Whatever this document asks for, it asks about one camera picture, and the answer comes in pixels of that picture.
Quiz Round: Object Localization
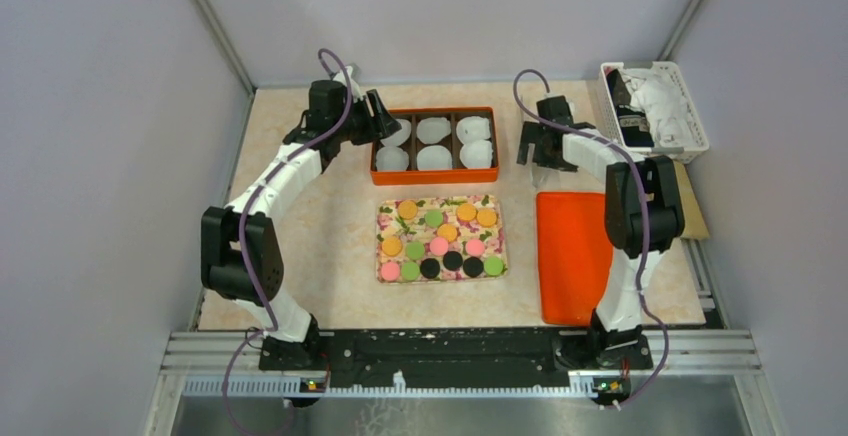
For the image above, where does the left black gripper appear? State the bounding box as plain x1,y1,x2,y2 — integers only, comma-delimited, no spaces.
333,88,401,146

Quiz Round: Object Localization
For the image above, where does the orange cookie box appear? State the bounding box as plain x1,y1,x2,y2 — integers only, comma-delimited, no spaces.
369,106,500,186

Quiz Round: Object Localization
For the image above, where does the orange cookie one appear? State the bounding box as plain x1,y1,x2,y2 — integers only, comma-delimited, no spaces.
397,200,419,220

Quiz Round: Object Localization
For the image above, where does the orange cookie three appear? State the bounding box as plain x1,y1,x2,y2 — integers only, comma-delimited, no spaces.
476,208,498,228

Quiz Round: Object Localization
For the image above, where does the orange box lid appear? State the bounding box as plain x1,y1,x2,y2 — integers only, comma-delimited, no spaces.
535,191,613,327

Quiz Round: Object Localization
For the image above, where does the orange cookie two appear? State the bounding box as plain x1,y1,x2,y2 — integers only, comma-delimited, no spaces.
456,203,477,222

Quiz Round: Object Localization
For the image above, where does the green cookie top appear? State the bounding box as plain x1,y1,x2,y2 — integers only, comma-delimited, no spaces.
424,209,444,228

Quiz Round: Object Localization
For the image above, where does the green cookie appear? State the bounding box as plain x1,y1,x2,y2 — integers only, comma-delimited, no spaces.
483,256,506,277
405,241,427,261
400,261,421,282
424,209,444,228

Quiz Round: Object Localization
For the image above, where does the orange cookie five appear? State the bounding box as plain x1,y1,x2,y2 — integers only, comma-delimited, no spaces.
380,236,404,257

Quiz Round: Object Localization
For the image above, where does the orange cookie four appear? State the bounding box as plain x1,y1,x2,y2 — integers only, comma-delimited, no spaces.
437,223,459,242

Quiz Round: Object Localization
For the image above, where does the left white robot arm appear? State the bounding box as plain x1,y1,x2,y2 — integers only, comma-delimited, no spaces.
200,65,401,370

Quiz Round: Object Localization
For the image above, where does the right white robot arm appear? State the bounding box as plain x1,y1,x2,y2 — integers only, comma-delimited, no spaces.
516,93,685,368

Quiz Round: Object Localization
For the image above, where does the white paper cup one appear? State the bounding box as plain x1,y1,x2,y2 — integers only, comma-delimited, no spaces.
381,119,412,147

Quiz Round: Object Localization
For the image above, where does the white paper cup four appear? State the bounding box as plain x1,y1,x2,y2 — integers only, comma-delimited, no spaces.
375,146,410,172

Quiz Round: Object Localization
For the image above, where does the white paper cup two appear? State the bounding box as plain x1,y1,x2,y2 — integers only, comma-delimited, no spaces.
416,117,451,145

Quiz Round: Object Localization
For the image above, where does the white paper cup five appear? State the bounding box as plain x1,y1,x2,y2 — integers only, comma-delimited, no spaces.
416,145,453,171

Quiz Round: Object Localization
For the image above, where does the white paper cup six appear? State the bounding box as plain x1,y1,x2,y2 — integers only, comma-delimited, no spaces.
459,139,494,169

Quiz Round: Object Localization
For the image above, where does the white paper cup three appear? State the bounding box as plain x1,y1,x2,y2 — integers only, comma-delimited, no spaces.
456,115,492,145

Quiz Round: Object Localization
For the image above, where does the black item in basket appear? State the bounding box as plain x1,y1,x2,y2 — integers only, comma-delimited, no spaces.
605,69,655,148

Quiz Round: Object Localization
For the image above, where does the white plastic basket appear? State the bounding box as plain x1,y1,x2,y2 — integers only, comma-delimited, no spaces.
596,62,709,164

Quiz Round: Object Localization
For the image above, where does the floral tray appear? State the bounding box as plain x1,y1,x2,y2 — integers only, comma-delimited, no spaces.
375,194,510,285

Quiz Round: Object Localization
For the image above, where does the white cloth in basket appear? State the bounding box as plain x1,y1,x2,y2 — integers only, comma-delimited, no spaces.
622,68,695,148

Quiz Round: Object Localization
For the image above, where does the pink cookie right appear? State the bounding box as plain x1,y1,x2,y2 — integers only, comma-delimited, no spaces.
464,238,486,257

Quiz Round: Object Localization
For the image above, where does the pink cookie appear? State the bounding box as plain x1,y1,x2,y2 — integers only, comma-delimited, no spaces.
379,261,401,282
429,236,450,257
464,238,486,257

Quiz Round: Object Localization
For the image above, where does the green cookie bottom right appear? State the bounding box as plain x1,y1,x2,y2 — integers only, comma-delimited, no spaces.
483,256,506,277

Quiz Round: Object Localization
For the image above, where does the green cookie middle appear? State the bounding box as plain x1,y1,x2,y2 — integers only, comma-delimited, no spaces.
405,241,427,261

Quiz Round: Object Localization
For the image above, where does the pink cookie middle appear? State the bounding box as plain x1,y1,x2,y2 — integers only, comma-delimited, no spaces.
429,236,450,257

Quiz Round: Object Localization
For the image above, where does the black cookie right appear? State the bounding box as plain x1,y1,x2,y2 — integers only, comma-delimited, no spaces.
462,257,484,278

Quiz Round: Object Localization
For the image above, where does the black cookie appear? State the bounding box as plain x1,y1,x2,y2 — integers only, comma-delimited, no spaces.
462,257,484,278
420,258,442,280
442,251,464,272

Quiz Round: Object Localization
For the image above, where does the black cookie middle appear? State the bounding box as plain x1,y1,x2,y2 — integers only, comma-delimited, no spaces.
442,251,464,272

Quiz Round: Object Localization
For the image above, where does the pink cookie bottom left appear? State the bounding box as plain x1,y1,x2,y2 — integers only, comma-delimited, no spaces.
379,261,401,282

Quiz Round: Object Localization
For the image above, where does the green cookie bottom left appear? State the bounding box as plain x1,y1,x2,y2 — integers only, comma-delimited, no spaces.
400,261,421,282

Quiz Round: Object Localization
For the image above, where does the black cookie left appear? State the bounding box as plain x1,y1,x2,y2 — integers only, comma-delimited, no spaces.
420,258,442,280

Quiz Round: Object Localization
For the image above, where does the tan paper bag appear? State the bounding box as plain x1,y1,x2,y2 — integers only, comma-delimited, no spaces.
674,161,710,240

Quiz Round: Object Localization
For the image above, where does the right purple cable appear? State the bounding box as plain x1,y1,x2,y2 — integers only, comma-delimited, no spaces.
513,69,670,411

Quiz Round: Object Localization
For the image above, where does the purple cable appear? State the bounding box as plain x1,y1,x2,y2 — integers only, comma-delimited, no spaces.
513,69,670,411
220,47,354,436

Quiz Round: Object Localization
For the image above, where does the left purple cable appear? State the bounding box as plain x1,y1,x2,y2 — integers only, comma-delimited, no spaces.
220,47,354,436

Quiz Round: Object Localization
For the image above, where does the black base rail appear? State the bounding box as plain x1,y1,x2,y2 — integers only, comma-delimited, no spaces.
258,327,654,389

